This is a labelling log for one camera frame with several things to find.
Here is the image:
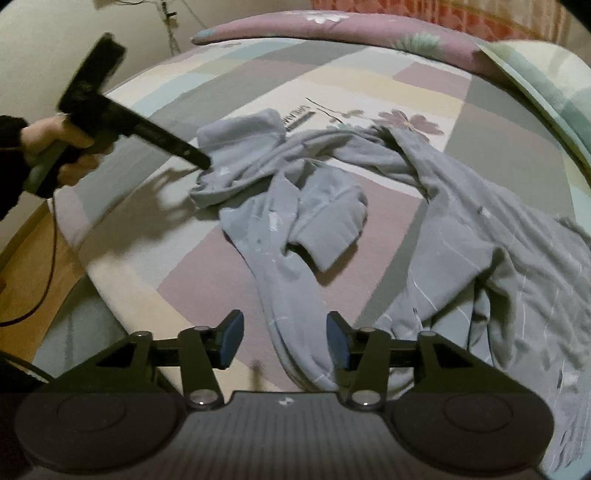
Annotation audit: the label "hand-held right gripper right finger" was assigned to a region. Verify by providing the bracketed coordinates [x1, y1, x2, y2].
[326, 312, 478, 411]

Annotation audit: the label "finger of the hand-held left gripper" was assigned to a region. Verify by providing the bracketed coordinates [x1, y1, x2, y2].
[104, 99, 214, 171]

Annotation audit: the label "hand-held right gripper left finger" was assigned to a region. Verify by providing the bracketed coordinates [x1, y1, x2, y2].
[95, 310, 245, 409]

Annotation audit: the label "grey pajama pants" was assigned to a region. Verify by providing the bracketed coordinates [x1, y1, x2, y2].
[277, 124, 591, 480]

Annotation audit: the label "person's left forearm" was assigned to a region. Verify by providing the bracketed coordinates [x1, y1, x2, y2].
[0, 115, 29, 220]

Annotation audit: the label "person's left hand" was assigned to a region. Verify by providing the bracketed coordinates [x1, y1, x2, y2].
[21, 114, 115, 186]

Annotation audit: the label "person's grey trousers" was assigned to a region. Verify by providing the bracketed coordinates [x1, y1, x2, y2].
[34, 277, 116, 365]

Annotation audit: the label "pink floral quilt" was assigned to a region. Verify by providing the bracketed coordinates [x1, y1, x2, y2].
[191, 11, 509, 86]

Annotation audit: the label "orange patterned curtain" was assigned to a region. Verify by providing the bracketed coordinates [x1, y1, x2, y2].
[309, 0, 573, 47]

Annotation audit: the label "checked pillow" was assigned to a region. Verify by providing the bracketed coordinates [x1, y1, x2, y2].
[480, 39, 591, 167]

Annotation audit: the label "wall cables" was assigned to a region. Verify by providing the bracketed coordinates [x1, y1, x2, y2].
[92, 0, 208, 56]

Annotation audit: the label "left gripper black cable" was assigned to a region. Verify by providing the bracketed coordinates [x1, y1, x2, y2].
[0, 189, 58, 326]

